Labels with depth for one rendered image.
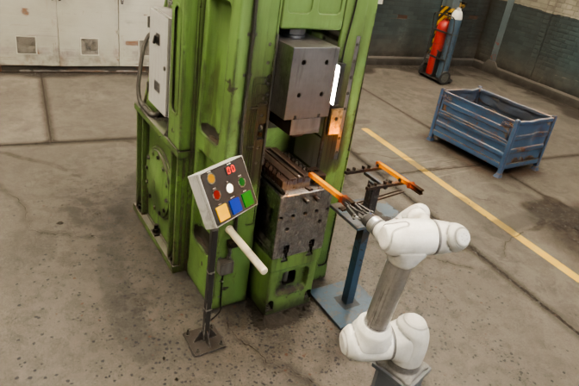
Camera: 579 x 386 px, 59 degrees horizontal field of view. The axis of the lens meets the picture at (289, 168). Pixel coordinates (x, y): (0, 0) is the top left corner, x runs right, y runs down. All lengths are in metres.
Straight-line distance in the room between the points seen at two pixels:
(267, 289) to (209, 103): 1.22
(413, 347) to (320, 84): 1.42
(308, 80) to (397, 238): 1.23
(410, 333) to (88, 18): 6.51
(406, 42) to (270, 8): 8.37
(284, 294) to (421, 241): 1.72
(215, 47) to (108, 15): 4.94
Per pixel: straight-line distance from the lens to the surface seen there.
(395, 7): 10.59
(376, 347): 2.26
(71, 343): 3.35
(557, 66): 11.06
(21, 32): 7.87
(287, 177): 3.01
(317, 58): 2.78
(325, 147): 3.23
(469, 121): 6.62
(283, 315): 3.51
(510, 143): 6.28
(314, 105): 2.87
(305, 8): 2.84
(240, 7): 2.65
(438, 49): 10.26
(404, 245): 1.86
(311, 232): 3.23
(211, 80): 3.09
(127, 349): 3.27
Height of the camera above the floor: 2.33
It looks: 26 degrees down
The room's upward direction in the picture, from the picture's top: 9 degrees clockwise
